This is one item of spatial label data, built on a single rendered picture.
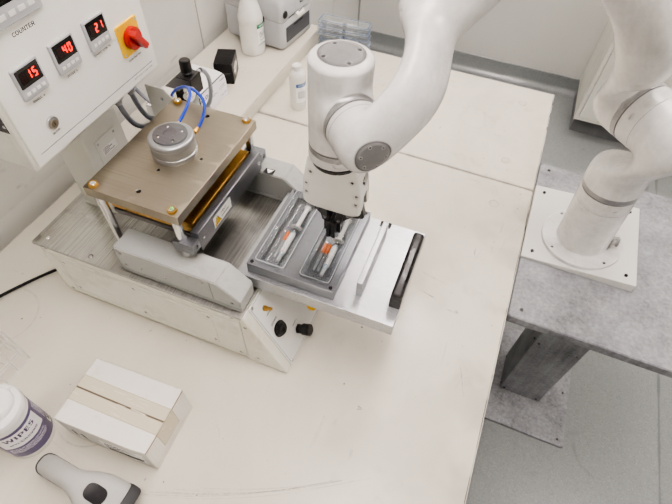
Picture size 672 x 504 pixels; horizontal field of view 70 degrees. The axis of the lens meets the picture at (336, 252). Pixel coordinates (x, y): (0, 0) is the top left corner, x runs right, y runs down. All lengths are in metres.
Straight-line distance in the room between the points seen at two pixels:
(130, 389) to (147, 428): 0.08
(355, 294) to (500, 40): 2.61
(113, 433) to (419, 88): 0.73
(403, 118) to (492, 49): 2.76
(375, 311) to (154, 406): 0.42
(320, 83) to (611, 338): 0.88
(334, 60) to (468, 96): 1.15
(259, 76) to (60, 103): 0.90
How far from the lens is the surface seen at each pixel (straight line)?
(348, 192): 0.73
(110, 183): 0.88
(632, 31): 0.89
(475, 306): 1.14
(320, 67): 0.61
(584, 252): 1.29
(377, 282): 0.86
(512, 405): 1.90
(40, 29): 0.85
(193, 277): 0.86
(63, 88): 0.88
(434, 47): 0.60
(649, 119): 1.05
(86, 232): 1.08
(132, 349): 1.10
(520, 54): 3.31
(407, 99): 0.57
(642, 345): 1.25
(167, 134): 0.89
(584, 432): 1.98
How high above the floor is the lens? 1.68
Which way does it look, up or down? 52 degrees down
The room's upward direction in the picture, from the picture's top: 3 degrees clockwise
